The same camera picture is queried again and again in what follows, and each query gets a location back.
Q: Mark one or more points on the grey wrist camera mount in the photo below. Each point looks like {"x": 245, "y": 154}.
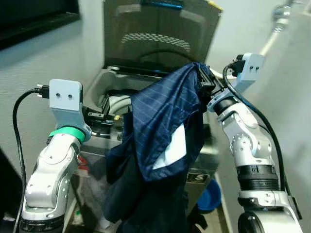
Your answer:
{"x": 252, "y": 68}
{"x": 65, "y": 104}

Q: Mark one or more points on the navy striped garment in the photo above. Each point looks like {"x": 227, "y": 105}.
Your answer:
{"x": 165, "y": 107}

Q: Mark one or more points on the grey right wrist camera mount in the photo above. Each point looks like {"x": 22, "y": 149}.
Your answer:
{"x": 252, "y": 68}

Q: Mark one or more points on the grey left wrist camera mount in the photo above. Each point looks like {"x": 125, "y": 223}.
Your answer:
{"x": 65, "y": 104}

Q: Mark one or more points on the grey top-loading washing machine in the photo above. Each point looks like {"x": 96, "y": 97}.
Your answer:
{"x": 98, "y": 81}

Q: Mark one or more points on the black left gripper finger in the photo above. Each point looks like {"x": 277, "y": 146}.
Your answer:
{"x": 104, "y": 107}

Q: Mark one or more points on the chrome wall faucet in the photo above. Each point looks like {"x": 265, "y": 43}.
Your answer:
{"x": 281, "y": 14}

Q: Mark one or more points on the dark framed window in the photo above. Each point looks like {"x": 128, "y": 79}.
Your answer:
{"x": 29, "y": 14}

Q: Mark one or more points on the dark navy garment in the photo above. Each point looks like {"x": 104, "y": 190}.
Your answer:
{"x": 146, "y": 204}

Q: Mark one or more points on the grey washing machine lid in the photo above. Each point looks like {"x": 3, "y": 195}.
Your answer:
{"x": 160, "y": 29}

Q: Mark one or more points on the blue plastic basin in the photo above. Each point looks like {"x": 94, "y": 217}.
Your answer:
{"x": 211, "y": 194}

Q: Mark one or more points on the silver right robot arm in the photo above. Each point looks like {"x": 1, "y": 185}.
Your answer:
{"x": 248, "y": 141}

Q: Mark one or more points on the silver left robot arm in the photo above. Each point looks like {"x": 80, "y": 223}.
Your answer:
{"x": 48, "y": 170}

